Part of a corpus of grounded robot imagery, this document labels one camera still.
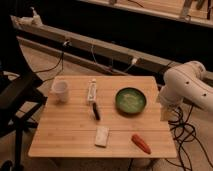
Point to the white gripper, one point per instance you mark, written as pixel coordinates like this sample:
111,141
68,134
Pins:
166,112

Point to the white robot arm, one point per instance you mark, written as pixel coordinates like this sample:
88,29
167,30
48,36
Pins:
185,81

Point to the white eraser block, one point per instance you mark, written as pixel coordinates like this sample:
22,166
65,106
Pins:
101,137

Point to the green bowl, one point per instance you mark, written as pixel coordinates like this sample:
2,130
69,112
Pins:
130,100

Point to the orange carrot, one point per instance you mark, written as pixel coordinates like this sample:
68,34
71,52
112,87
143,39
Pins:
141,143

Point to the black marker pen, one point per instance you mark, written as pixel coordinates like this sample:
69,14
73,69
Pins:
95,111

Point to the white tube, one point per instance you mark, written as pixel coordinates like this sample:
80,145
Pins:
92,89

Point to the white plastic cup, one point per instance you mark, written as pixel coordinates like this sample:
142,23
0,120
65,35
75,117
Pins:
61,90

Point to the black stand frame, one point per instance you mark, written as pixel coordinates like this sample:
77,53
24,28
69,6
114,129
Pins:
20,90

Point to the white bottle on rail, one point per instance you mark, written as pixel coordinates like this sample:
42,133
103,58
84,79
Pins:
36,17

